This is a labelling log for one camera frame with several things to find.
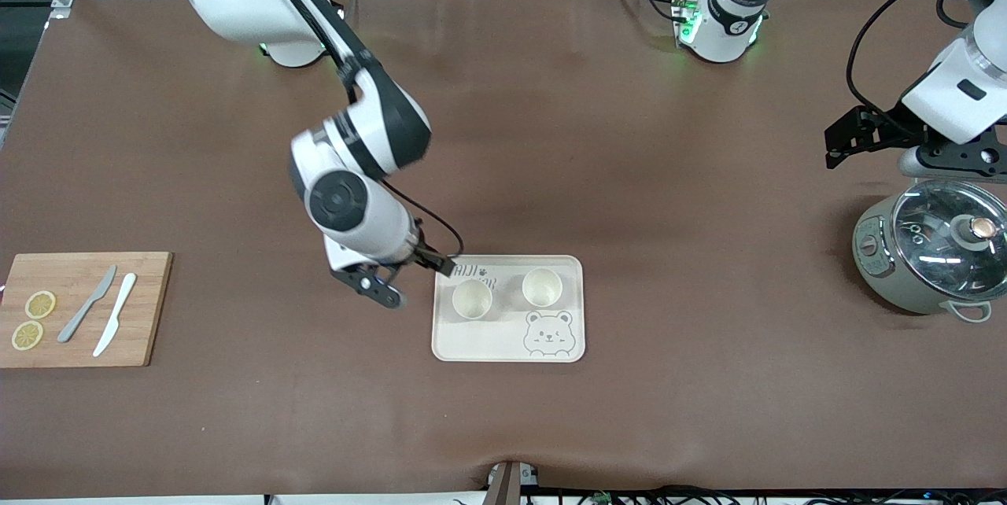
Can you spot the grey electric cooking pot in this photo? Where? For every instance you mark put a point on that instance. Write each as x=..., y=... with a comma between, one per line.
x=873, y=277

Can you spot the yellow lemon slice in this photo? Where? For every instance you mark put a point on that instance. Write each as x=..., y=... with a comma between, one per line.
x=27, y=335
x=40, y=304

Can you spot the brown table cover sheet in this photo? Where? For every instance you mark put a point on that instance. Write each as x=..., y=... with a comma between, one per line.
x=503, y=135

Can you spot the glass pot lid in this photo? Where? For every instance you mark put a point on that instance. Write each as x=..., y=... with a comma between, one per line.
x=928, y=245

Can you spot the wooden cutting board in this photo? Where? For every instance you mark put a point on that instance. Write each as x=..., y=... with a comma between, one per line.
x=149, y=308

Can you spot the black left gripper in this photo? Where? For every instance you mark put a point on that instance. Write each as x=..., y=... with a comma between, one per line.
x=879, y=127

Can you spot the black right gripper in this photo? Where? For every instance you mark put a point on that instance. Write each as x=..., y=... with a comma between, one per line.
x=426, y=256

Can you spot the grey plastic knife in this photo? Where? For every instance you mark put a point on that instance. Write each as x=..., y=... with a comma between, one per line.
x=82, y=312

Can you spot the beige bear print tray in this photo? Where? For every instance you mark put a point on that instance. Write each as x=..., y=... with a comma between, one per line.
x=480, y=340

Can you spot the white plastic knife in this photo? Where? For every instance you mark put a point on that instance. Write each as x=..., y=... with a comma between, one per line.
x=114, y=316

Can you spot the white IKEA cup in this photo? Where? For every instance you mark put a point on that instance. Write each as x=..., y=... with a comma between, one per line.
x=472, y=299
x=542, y=288

